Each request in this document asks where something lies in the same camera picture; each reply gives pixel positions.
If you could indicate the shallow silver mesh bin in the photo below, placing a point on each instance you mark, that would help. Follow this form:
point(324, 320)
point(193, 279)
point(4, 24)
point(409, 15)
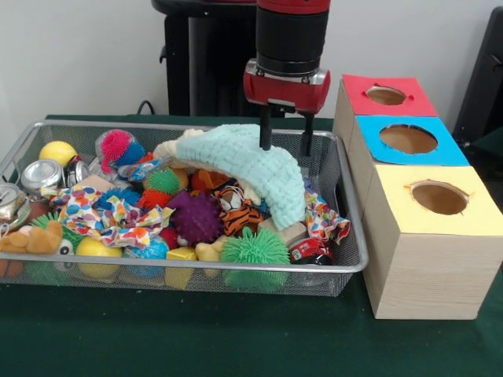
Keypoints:
point(70, 133)

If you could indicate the green spiky rubber ball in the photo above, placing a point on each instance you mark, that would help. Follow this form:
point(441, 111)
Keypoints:
point(253, 249)

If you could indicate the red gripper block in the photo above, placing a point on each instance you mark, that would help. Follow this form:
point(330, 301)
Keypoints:
point(285, 92)

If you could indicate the silver drink can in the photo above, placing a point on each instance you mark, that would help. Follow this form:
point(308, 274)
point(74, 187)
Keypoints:
point(41, 174)

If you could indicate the yellow ball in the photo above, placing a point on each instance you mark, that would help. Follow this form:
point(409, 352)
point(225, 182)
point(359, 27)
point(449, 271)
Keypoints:
point(57, 153)

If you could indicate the brown plush toy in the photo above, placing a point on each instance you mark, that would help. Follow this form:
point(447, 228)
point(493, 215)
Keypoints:
point(39, 239)

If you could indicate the dark green cloth side table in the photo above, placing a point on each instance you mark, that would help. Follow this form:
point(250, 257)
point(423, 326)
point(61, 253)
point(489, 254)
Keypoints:
point(491, 143)

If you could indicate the purple knobbly ball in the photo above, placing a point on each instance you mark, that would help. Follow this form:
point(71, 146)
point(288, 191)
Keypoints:
point(196, 218)

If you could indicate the cream knitted cloth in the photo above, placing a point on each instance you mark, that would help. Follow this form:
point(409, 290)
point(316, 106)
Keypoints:
point(167, 149)

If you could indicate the orange striped tiger plush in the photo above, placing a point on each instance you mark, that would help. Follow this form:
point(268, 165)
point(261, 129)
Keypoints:
point(236, 212)

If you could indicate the wooden box with three holes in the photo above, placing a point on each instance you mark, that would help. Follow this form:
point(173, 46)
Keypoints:
point(424, 275)

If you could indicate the mint green knitted cloth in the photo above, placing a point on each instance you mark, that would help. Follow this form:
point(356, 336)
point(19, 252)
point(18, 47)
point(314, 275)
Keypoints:
point(243, 157)

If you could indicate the colourful dotted cloth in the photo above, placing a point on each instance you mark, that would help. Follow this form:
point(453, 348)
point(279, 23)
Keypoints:
point(326, 224)
point(118, 224)

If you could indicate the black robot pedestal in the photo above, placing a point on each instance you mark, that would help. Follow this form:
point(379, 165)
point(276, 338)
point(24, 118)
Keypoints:
point(212, 59)

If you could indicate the dark green table cloth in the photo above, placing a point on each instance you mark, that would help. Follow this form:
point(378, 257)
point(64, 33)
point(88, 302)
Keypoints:
point(196, 337)

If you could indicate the black office chair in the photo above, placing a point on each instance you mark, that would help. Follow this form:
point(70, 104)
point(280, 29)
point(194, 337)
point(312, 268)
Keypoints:
point(483, 78)

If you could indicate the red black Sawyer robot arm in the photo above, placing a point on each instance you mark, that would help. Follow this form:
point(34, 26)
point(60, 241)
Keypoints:
point(292, 35)

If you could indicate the plain wooden block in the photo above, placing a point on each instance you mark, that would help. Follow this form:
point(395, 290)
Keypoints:
point(288, 233)

